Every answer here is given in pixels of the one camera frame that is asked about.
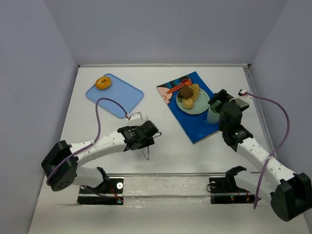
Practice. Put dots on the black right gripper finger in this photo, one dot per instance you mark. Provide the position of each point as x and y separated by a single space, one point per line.
221 96
215 107

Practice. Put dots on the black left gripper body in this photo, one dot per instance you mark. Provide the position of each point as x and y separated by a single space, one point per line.
148 140

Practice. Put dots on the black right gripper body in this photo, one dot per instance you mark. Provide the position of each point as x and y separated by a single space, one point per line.
220 97

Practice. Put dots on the round yellow bun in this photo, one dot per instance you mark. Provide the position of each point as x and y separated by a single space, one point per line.
188 103

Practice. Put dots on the brown bread slice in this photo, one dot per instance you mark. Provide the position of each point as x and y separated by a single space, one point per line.
195 88

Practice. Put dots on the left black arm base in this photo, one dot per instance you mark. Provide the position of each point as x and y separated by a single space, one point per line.
109 191

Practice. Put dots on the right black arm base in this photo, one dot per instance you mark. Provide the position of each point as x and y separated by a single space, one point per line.
224 190

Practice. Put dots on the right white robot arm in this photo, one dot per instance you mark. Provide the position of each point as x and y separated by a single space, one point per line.
289 193

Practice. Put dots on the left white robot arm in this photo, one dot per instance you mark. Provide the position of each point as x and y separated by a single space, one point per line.
65 164

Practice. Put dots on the green cup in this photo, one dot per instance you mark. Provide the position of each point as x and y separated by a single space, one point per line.
212 118

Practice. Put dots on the green flower plate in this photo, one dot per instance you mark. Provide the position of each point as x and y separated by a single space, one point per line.
200 104

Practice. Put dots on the orange plastic spoon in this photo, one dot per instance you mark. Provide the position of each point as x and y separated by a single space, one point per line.
188 83

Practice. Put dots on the light blue tray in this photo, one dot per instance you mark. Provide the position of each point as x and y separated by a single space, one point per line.
120 91

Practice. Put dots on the yellow glazed donut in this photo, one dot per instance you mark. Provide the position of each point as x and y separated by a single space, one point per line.
103 83

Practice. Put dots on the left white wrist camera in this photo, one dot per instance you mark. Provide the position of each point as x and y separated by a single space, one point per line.
136 119

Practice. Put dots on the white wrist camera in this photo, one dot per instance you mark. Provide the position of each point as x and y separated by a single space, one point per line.
136 119
243 101

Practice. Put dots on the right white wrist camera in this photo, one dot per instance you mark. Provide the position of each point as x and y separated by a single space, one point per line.
243 101

